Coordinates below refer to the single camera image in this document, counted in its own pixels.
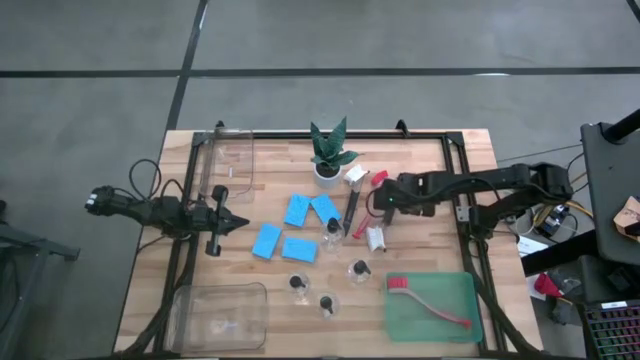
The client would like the white paper sheet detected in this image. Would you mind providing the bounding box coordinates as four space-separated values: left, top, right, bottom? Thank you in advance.
516 234 551 259

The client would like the green plastic tray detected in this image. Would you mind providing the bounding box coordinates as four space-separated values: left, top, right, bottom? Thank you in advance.
383 271 485 344

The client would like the brown cardboard box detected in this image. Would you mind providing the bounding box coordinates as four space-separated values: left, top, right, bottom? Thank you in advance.
612 195 640 244

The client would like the red headed dish brush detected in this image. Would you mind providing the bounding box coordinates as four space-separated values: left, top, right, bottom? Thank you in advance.
351 169 390 240

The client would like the snake plant in white pot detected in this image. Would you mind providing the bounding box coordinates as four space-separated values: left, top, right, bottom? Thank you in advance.
308 116 361 190

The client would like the blue black power box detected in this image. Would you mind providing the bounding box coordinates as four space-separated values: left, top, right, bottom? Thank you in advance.
542 203 572 234

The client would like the blue sponge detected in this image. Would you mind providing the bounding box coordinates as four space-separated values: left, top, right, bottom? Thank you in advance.
280 236 320 265
309 193 343 225
251 222 284 261
283 193 312 229

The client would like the narrow clear plastic bin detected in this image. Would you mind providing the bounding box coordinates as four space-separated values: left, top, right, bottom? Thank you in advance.
198 127 255 202

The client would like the clear pump soap bottle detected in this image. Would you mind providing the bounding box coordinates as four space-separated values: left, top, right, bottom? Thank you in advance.
346 258 373 286
319 217 346 254
287 272 311 305
315 292 341 319

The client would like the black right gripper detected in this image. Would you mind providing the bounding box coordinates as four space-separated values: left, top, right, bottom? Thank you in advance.
372 172 436 227

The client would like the small white scrub brush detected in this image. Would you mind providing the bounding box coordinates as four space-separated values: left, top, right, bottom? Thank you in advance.
366 224 387 254

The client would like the black handled white dish brush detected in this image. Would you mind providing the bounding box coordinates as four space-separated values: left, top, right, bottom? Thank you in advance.
342 163 370 237

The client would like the black metal table frame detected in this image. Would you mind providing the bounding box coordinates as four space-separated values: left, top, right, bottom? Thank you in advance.
119 119 544 359

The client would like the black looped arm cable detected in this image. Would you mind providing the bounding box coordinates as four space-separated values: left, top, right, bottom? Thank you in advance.
128 158 189 202

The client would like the yellow cable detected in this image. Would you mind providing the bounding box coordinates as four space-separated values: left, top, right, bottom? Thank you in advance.
529 198 595 227

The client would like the grey metal stand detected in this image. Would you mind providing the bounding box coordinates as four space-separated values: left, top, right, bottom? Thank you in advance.
0 199 81 360

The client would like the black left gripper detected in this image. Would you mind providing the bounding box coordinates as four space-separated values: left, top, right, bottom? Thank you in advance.
192 183 250 258

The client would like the backlit keyboard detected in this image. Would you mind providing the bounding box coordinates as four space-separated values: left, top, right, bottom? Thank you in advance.
582 298 640 360

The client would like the wide clear plastic bin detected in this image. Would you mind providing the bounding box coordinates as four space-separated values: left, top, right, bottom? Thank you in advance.
166 281 270 354

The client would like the red funnel shaped object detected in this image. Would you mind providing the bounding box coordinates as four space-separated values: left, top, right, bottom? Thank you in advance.
532 272 565 300

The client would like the thin red white brush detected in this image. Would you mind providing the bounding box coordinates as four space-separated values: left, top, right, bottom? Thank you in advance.
386 276 474 331

